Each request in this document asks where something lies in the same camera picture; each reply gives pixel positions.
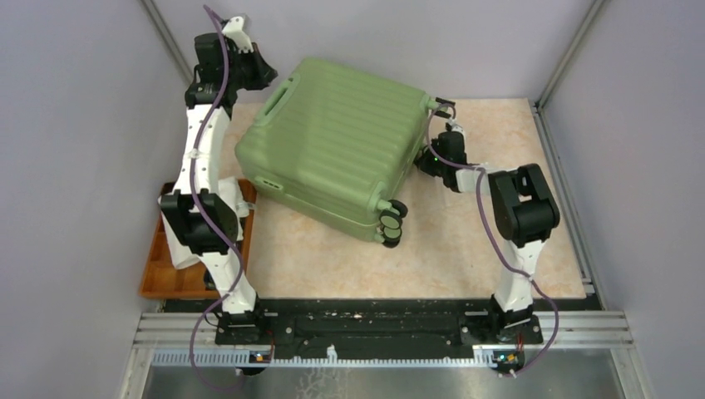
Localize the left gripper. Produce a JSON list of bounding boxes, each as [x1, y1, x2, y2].
[[223, 42, 276, 91]]

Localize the green suitcase blue lining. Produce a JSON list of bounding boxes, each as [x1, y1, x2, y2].
[[234, 57, 448, 248]]

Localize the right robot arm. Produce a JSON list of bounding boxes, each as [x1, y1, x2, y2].
[[416, 121, 560, 342]]

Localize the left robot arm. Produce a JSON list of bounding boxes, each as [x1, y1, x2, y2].
[[160, 32, 277, 344]]

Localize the white fluffy towel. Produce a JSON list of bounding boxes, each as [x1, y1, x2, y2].
[[160, 176, 249, 270]]

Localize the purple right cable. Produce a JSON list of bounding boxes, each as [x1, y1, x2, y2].
[[425, 103, 560, 379]]

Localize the purple cable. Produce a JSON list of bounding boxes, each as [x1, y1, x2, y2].
[[425, 103, 560, 379], [188, 4, 246, 393]]

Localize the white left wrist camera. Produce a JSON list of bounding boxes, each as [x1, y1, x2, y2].
[[222, 16, 254, 53]]

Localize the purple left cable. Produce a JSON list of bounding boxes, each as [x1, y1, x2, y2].
[[188, 4, 246, 393]]

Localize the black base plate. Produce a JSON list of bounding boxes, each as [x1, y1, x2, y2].
[[214, 298, 546, 361]]

